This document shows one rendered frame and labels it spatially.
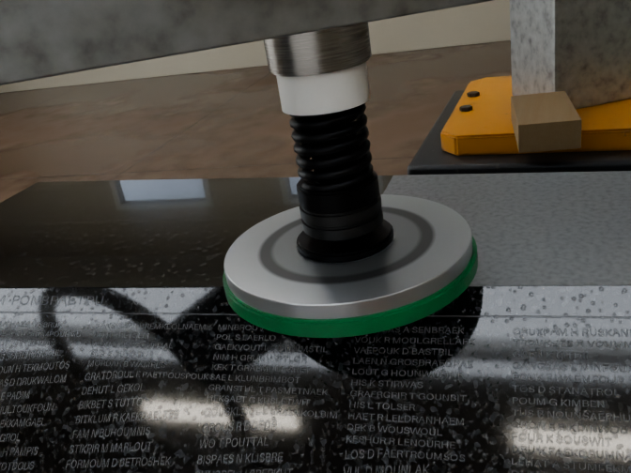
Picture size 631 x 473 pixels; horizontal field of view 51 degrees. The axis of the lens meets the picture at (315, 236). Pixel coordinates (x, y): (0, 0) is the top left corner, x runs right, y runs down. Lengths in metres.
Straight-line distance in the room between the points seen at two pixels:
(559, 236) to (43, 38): 0.49
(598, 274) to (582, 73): 0.83
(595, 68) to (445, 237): 0.91
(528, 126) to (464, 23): 5.69
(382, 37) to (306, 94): 6.47
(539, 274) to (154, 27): 0.38
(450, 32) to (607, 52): 5.47
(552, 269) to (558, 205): 0.14
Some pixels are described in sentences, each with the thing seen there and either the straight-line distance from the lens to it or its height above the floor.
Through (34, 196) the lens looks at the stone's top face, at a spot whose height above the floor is 0.87.
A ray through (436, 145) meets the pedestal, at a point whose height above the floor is 0.74.
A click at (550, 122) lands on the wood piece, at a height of 0.83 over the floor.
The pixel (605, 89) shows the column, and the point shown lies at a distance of 1.45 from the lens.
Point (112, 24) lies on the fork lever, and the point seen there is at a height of 1.13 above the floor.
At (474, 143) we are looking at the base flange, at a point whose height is 0.77.
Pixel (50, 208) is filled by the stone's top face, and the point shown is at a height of 0.87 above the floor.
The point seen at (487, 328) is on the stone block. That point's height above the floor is 0.84.
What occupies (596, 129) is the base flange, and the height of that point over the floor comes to 0.78.
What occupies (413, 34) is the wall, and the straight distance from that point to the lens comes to 6.91.
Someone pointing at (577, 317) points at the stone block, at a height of 0.85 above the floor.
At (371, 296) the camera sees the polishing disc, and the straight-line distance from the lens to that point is 0.48.
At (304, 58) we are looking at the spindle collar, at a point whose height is 1.09.
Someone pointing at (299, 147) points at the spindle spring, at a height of 1.01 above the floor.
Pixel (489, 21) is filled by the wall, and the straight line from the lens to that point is 6.83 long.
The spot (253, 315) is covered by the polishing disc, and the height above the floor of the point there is 0.91.
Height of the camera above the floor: 1.16
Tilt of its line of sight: 24 degrees down
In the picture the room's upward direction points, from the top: 9 degrees counter-clockwise
